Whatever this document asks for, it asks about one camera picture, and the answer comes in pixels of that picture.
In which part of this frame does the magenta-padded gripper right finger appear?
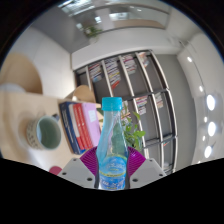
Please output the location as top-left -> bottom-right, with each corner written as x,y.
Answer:
125,146 -> 167,190

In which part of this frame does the grey bookshelf unit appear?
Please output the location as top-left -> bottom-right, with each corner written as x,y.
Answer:
73,49 -> 178,174

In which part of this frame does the group of ceiling lights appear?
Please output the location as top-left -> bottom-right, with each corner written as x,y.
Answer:
186,54 -> 218,161

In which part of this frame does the green ceramic mug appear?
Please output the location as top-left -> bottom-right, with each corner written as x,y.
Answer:
25,114 -> 63,151

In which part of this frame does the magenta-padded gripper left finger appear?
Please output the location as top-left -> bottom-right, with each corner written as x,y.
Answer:
57,146 -> 100,189

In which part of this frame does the small leafy windowsill plant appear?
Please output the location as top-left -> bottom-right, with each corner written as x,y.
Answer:
83,25 -> 103,39

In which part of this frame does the clear bottle with teal cap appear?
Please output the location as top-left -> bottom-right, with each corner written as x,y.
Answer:
95,96 -> 130,191

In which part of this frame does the round-backed wooden chair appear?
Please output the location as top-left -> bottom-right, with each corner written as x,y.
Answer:
64,84 -> 98,105
0,52 -> 44,95

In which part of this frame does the pink book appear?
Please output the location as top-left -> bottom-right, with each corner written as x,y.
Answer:
82,102 -> 102,148

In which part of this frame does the dark blue book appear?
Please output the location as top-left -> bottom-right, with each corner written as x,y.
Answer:
59,101 -> 87,155

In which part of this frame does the green potted plant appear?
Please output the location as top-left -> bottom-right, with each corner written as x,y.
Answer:
96,101 -> 147,153

